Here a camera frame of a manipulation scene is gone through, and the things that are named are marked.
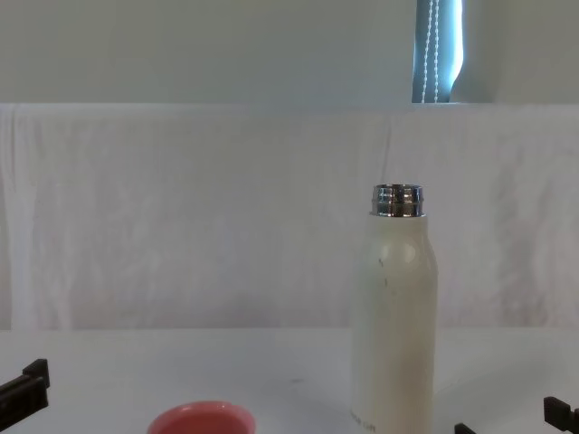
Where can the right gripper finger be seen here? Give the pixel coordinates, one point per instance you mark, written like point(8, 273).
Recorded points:
point(463, 429)
point(563, 416)

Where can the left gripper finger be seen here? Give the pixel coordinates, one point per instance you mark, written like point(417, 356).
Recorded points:
point(27, 393)

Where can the cream vacuum bottle steel neck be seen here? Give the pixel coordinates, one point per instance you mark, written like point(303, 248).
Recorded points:
point(393, 325)

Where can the pink plastic cup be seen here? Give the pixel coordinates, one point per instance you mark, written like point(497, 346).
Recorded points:
point(199, 420)

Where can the white table cloth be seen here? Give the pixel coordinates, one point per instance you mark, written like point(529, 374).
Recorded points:
point(294, 361)

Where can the white wrinkled curtain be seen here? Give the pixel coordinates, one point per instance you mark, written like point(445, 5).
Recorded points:
point(181, 217)

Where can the smooth pale curtain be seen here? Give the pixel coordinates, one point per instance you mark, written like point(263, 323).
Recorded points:
point(203, 50)
point(520, 50)

